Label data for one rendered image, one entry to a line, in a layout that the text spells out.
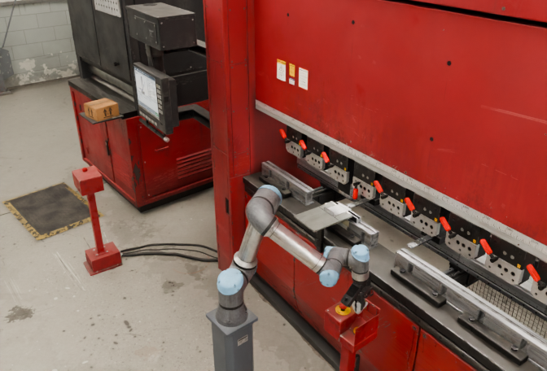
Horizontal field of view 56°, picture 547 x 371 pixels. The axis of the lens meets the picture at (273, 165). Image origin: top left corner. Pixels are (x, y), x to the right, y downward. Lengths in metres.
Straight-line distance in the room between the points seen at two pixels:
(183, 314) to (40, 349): 0.91
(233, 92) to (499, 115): 1.72
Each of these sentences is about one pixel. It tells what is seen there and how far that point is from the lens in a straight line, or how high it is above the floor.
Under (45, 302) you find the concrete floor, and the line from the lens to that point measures 4.12.
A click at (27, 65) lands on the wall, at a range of 9.15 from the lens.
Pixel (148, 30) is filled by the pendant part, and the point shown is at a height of 1.85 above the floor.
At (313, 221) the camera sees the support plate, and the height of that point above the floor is 1.00.
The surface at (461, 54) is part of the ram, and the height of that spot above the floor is 1.99.
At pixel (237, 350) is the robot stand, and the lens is 2.57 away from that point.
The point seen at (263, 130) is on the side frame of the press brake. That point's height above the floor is 1.17.
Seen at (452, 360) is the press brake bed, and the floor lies 0.73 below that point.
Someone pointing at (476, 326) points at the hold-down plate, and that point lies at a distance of 2.44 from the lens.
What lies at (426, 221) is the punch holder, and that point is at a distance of 2.42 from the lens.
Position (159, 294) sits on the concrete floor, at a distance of 3.93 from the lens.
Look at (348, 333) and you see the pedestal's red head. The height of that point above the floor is 0.70.
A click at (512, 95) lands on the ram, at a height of 1.90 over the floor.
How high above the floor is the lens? 2.47
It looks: 26 degrees down
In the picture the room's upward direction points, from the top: straight up
